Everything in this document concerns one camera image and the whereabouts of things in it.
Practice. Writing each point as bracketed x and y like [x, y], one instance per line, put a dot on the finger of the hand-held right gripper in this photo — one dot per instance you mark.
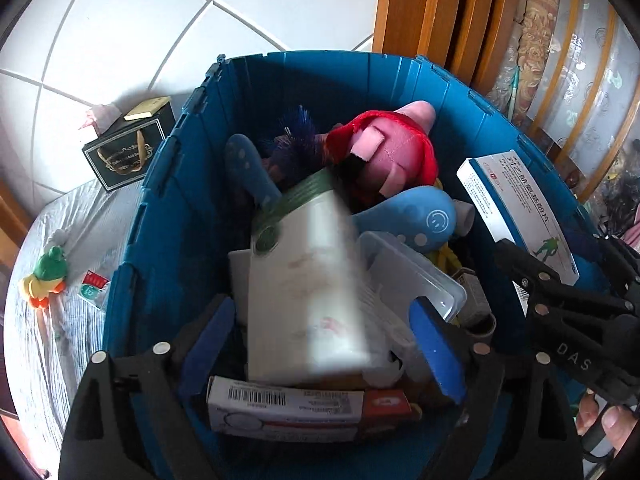
[622, 260]
[525, 267]

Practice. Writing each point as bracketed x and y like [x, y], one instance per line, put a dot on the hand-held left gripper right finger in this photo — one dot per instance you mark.
[437, 345]

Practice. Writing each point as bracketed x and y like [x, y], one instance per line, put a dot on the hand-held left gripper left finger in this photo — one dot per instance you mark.
[205, 345]

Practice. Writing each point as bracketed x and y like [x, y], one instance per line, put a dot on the white and blue medicine box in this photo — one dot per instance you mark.
[505, 200]

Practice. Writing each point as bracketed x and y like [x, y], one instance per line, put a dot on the red and white box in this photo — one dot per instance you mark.
[280, 410]

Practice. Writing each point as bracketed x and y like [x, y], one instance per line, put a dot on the blue plastic storage crate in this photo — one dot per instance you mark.
[170, 240]

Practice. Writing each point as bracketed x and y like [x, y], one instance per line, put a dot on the white box green trim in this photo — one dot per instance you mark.
[310, 285]

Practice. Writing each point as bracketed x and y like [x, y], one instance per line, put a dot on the pink pig plush red dress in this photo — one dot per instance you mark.
[395, 155]

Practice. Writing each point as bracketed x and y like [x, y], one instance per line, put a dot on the person's right hand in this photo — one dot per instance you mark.
[622, 425]

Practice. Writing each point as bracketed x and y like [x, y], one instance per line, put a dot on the small brown box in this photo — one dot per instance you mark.
[475, 295]

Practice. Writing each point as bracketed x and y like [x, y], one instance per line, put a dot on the pale grey cylinder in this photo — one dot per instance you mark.
[462, 217]

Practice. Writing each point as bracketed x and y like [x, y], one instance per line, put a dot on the clear plastic box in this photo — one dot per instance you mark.
[405, 265]

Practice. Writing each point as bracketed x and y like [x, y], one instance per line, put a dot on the blue smiley plush toy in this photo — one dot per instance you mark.
[415, 217]

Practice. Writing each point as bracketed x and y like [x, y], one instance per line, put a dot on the red and teal wipes packet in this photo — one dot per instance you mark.
[94, 287]

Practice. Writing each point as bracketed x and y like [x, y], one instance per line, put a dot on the yellow duck plush green hat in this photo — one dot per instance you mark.
[47, 270]

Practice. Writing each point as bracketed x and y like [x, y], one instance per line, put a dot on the wooden frosted glass screen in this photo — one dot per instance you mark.
[590, 85]

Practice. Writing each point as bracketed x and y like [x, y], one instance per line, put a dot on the purple fuzzy toy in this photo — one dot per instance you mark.
[295, 135]

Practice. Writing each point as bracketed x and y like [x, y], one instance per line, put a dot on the yellow sticky note pad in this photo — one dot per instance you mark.
[147, 108]

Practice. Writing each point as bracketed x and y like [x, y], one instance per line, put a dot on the pink tissue box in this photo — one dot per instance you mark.
[102, 116]

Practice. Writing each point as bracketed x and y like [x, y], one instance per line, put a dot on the wooden wall pillar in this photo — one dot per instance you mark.
[415, 5]

